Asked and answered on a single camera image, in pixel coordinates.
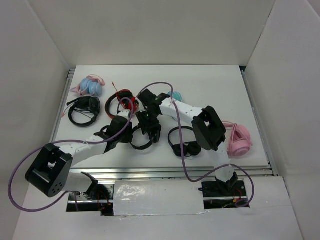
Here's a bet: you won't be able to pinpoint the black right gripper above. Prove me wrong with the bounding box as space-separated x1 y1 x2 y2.
136 107 161 135

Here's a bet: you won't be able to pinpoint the black taped headphones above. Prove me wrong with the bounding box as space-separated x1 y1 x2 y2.
130 124 156 151

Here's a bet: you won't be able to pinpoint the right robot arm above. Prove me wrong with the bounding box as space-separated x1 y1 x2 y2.
136 89 238 196

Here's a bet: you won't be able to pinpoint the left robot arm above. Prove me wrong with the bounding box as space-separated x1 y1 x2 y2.
25 115 132 200

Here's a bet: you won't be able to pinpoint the red and black headphones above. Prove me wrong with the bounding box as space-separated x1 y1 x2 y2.
104 82 139 119

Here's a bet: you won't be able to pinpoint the teal and white headphones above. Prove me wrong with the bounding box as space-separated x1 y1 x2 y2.
167 91 183 102

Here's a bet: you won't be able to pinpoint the small black headphones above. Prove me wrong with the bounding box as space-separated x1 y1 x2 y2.
167 126 202 157

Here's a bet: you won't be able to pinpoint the blue and pink headphones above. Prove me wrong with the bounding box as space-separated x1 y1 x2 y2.
69 74 105 97

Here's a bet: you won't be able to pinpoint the black gaming headset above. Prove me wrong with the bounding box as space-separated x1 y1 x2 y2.
61 96 101 128

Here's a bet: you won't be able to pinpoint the white foil cover plate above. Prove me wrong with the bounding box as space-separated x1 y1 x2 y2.
113 180 205 217

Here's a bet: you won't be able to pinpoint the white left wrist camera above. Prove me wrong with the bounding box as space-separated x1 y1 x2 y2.
116 109 131 120

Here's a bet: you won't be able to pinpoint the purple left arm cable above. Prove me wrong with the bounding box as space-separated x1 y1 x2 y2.
8 97 135 213

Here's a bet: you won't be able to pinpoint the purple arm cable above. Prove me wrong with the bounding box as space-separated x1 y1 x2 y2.
8 97 135 213
136 82 255 208

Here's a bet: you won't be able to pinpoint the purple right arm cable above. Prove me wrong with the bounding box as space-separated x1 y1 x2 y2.
136 82 255 208

